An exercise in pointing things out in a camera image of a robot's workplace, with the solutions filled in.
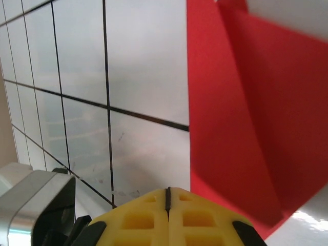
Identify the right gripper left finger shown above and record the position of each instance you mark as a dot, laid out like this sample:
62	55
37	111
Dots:
138	217

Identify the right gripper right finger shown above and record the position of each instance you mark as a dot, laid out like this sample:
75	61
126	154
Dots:
200	220

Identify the red square paper sheet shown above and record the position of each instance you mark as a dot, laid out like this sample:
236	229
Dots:
225	115

